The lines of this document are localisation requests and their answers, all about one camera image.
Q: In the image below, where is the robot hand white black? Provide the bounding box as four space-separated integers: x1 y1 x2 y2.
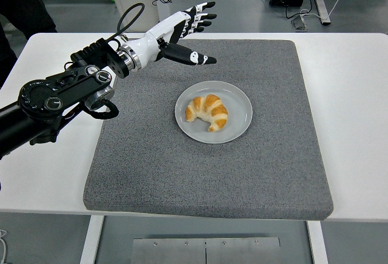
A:
120 1 218 72

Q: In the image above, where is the croissant bread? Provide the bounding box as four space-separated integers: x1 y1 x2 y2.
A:
184 93 229 133

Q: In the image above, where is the grey round plate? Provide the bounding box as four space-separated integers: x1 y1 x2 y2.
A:
175 80 253 144

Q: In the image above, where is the grey metal plate with screws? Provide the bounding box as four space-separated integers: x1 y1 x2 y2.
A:
132 237 282 264

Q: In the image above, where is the grey felt mat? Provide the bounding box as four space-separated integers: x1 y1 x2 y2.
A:
82 38 335 221

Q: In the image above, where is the grey floor socket box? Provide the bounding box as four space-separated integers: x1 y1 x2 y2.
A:
291 15 309 31

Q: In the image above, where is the white table leg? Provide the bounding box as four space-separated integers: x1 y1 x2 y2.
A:
79 215 105 264
306 220 330 264

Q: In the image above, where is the thin white cord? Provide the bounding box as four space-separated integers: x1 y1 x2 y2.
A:
0 229 8 261

